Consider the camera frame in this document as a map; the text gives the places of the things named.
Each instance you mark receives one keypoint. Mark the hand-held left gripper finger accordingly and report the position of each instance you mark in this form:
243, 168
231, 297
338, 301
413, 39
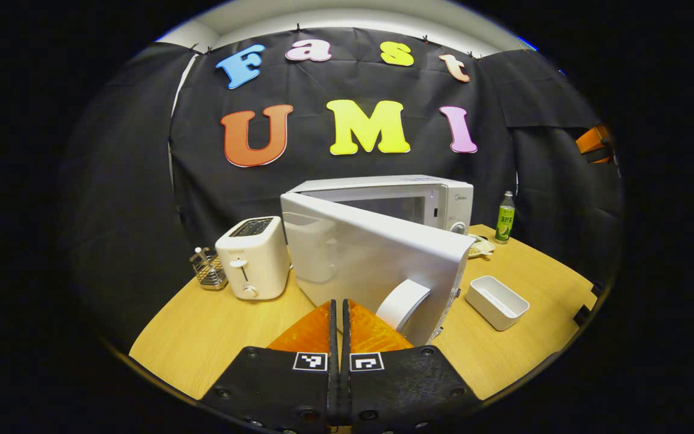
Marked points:
344, 392
334, 392

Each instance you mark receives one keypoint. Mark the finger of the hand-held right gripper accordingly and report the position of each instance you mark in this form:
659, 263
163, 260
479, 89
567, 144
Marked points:
603, 158
594, 140

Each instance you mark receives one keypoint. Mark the white microwave oven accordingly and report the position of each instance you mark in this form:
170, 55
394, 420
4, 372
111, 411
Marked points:
371, 259

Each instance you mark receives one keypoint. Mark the green label drink bottle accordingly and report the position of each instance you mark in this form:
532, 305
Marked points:
505, 226

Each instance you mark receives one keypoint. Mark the divided white grain dish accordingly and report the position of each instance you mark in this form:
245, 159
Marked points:
482, 247

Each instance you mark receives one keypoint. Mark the cream white toaster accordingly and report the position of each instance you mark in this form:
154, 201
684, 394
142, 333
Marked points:
256, 259

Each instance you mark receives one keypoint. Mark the white plastic tray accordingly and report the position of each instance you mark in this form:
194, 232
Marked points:
497, 307

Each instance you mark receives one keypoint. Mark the black backdrop cloth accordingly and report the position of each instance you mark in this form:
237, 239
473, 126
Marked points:
419, 163

